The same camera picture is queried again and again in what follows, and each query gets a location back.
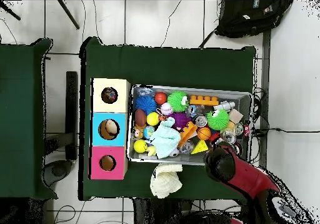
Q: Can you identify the purple spiky ball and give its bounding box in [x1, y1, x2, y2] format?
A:
[169, 112, 192, 131]

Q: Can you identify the cream knitted cloth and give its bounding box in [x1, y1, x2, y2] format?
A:
[149, 163, 184, 199]

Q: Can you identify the green spiky ball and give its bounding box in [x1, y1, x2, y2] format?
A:
[206, 108, 230, 131]
[166, 91, 189, 113]

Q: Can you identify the multicolour patterned cloth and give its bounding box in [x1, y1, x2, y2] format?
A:
[101, 87, 118, 104]

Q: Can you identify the silver wire mesh bin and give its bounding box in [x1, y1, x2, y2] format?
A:
[127, 84, 253, 167]

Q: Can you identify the black backpack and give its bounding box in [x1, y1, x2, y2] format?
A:
[214, 0, 294, 39]

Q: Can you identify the grey stand base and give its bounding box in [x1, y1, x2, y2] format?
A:
[43, 160, 73, 187]

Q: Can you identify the mint green cloth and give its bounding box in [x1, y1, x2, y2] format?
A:
[149, 116, 181, 159]

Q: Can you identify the green cloth side table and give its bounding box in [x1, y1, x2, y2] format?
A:
[0, 38, 58, 200]

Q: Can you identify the wooden box with three holes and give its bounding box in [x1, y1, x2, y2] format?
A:
[89, 77, 131, 180]

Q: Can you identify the brown toy football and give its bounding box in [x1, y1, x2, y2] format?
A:
[134, 108, 148, 127]

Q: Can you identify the black rod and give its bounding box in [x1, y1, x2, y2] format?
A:
[0, 2, 21, 21]
[57, 0, 81, 30]

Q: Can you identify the blue spiky ball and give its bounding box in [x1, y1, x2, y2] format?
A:
[134, 94, 158, 116]

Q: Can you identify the black floor cable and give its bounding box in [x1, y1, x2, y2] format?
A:
[252, 127, 320, 135]

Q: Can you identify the black flat panel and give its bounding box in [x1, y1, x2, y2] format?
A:
[65, 71, 79, 161]

